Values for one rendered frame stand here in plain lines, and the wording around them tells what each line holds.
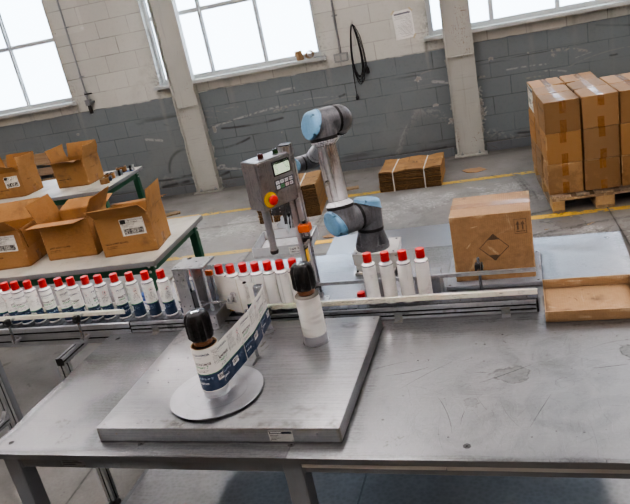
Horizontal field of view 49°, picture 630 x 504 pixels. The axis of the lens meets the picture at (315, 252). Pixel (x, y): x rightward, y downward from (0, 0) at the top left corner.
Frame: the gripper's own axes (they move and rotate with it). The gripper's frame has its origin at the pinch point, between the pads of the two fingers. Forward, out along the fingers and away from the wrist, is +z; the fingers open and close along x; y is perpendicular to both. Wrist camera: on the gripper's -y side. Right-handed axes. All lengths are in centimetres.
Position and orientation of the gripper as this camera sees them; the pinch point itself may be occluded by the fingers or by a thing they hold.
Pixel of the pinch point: (289, 231)
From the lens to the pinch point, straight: 327.8
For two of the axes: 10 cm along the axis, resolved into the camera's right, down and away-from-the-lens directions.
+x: -2.9, 1.0, -9.5
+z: 1.2, 9.9, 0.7
